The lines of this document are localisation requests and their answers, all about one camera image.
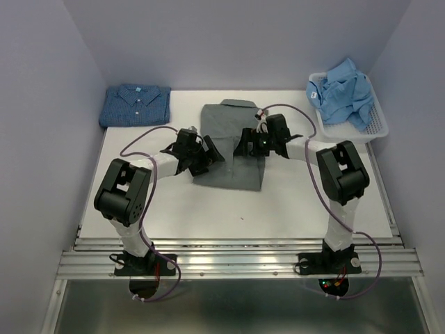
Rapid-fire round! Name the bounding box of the light blue crumpled shirt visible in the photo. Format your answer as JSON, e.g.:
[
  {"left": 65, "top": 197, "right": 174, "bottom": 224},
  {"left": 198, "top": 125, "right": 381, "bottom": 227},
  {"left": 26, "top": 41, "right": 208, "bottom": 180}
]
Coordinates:
[{"left": 306, "top": 58, "right": 374, "bottom": 131}]

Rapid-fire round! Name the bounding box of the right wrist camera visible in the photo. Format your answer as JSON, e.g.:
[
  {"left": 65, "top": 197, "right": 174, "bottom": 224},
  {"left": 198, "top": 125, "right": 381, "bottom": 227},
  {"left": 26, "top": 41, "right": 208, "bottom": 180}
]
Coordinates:
[{"left": 255, "top": 109, "right": 268, "bottom": 133}]

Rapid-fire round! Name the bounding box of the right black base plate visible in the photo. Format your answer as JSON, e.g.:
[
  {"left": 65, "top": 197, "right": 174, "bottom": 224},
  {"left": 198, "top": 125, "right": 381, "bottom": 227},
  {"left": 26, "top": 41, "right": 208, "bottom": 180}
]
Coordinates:
[{"left": 293, "top": 253, "right": 362, "bottom": 276}]

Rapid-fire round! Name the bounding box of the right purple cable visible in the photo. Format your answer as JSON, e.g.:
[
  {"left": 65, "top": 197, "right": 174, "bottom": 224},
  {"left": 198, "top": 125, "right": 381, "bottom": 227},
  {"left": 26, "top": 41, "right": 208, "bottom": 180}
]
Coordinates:
[{"left": 253, "top": 103, "right": 385, "bottom": 301}]

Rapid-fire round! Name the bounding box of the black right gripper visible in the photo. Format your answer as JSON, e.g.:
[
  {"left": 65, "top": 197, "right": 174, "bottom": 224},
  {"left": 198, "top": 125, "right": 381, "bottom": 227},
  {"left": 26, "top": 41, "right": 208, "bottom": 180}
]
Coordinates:
[{"left": 232, "top": 129, "right": 275, "bottom": 157}]

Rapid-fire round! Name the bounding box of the aluminium rail frame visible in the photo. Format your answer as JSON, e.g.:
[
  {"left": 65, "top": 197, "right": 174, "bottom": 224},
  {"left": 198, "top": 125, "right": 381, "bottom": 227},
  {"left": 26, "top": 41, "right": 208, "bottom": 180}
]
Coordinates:
[{"left": 42, "top": 148, "right": 439, "bottom": 333}]

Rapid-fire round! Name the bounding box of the white plastic basket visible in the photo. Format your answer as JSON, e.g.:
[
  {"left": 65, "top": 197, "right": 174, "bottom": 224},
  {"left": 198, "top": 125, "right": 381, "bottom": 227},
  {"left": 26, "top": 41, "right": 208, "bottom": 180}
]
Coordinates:
[{"left": 316, "top": 76, "right": 389, "bottom": 144}]

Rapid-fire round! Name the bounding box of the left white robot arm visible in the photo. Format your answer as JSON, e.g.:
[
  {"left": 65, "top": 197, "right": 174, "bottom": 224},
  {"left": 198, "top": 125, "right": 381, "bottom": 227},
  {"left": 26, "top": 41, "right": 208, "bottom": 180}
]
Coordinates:
[{"left": 94, "top": 129, "right": 225, "bottom": 277}]

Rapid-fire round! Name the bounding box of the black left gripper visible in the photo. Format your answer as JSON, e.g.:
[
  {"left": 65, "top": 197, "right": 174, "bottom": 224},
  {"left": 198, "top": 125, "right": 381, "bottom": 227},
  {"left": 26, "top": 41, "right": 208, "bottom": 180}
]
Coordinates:
[{"left": 186, "top": 136, "right": 223, "bottom": 176}]

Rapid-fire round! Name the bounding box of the grey long sleeve shirt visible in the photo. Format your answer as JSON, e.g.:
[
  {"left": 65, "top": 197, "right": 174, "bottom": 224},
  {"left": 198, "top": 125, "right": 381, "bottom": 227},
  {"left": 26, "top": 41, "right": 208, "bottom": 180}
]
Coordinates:
[{"left": 193, "top": 99, "right": 265, "bottom": 191}]

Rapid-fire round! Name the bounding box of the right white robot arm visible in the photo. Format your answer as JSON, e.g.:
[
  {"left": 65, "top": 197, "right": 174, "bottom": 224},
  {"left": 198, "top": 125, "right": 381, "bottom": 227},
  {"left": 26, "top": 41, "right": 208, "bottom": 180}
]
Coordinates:
[{"left": 234, "top": 114, "right": 370, "bottom": 276}]

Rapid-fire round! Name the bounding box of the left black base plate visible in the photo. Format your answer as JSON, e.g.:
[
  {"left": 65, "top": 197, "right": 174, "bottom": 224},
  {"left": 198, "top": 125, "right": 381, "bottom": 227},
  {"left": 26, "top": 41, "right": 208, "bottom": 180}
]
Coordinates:
[{"left": 109, "top": 251, "right": 177, "bottom": 277}]

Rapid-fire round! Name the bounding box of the blue checked folded shirt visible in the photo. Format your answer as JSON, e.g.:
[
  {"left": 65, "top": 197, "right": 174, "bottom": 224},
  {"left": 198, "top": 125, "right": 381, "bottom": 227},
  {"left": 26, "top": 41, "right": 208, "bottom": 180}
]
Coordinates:
[{"left": 99, "top": 83, "right": 171, "bottom": 128}]

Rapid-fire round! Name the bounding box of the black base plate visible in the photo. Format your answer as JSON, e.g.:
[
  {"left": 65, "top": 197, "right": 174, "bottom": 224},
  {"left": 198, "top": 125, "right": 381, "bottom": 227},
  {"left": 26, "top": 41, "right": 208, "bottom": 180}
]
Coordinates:
[
  {"left": 109, "top": 251, "right": 177, "bottom": 277},
  {"left": 293, "top": 253, "right": 362, "bottom": 276}
]

